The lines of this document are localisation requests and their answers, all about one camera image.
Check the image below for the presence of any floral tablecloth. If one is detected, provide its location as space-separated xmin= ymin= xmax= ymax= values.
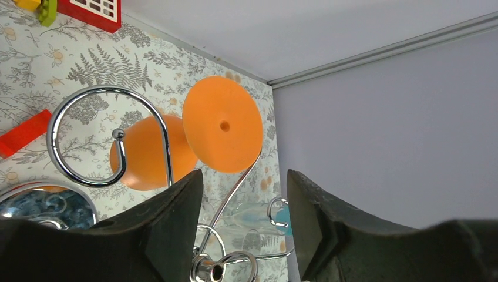
xmin=1 ymin=1 xmax=290 ymax=281

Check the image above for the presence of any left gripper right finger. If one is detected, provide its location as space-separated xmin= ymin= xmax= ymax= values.
xmin=287 ymin=170 xmax=497 ymax=281

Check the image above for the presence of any red white block toy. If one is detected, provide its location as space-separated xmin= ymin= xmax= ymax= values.
xmin=14 ymin=0 xmax=122 ymax=33

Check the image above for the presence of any red curved block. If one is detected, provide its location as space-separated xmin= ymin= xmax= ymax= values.
xmin=1 ymin=109 xmax=52 ymax=159

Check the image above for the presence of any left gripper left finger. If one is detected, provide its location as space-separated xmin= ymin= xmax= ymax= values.
xmin=1 ymin=170 xmax=203 ymax=281

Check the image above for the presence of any orange wine glass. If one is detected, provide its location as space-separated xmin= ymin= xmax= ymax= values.
xmin=120 ymin=76 xmax=264 ymax=191

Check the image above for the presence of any chrome wine glass rack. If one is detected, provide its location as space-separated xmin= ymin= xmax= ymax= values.
xmin=1 ymin=86 xmax=284 ymax=281

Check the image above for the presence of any blue wine glass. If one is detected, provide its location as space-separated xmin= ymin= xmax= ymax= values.
xmin=273 ymin=205 xmax=292 ymax=237

